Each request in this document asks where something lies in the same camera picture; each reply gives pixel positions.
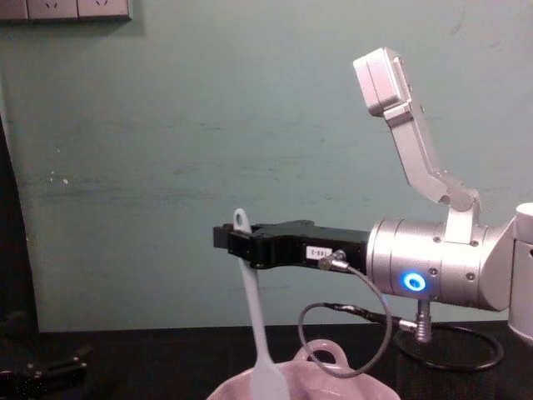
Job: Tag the white silicone spatula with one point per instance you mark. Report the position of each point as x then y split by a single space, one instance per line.
260 325

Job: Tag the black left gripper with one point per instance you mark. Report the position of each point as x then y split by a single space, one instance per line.
12 383

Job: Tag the grey wall socket plate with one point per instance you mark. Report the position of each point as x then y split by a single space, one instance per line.
12 9
53 8
104 7

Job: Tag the black table cloth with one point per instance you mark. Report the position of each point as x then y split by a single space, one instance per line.
166 362

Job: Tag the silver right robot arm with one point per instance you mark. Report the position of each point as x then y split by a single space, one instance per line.
437 258

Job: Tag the black upright panel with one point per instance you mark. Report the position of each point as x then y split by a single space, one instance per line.
14 229

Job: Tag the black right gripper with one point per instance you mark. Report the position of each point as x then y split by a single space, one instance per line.
291 246

